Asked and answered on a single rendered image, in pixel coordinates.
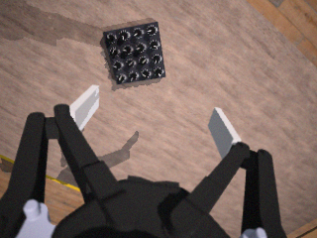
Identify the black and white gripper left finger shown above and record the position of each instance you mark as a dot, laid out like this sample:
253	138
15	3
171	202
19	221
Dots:
23	213

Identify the black knob box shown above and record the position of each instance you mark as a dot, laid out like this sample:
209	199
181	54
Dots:
146	63

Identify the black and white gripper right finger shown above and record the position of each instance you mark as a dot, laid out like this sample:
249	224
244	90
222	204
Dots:
261	216

